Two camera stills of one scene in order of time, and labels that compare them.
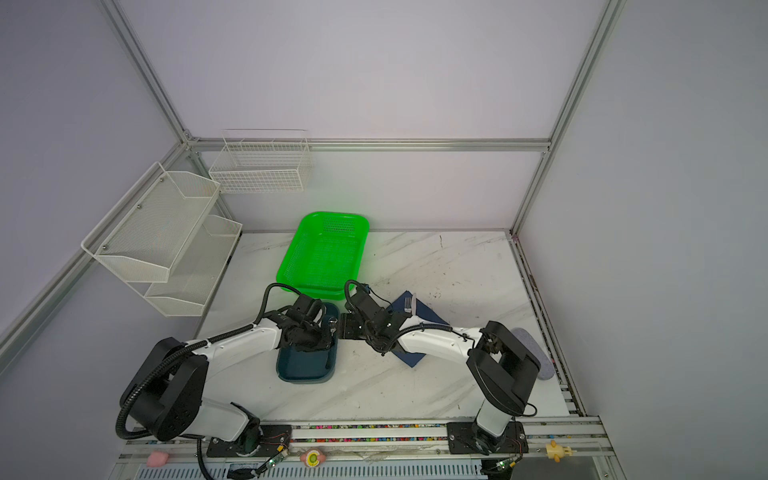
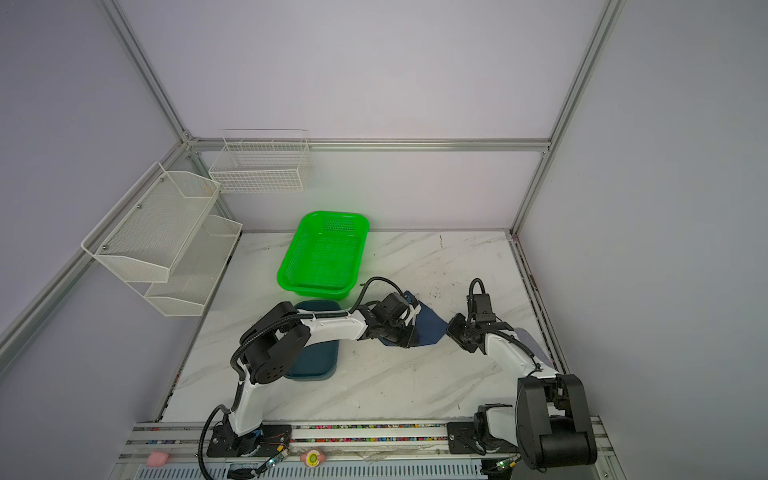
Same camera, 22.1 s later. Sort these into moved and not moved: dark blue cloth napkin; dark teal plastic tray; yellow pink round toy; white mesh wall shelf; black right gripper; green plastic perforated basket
Moved: black right gripper; dark blue cloth napkin
Not moved: green plastic perforated basket; white mesh wall shelf; yellow pink round toy; dark teal plastic tray
